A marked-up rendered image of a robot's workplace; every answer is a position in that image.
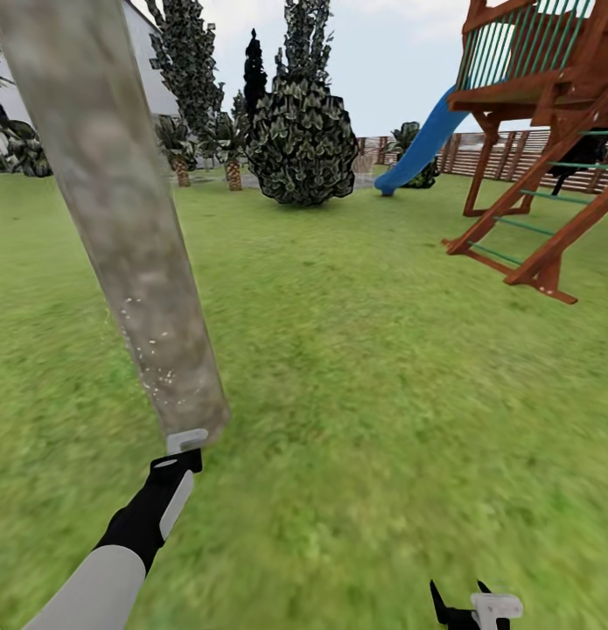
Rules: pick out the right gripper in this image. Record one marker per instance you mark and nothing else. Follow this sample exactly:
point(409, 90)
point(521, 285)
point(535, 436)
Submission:
point(456, 619)

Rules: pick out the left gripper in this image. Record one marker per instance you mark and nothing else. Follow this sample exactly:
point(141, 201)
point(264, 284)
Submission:
point(191, 459)

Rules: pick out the garden chair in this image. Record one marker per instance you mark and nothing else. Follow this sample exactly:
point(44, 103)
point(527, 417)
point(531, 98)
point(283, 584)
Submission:
point(363, 164)

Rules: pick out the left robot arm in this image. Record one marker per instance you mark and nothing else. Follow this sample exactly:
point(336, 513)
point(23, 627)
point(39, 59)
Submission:
point(101, 592)

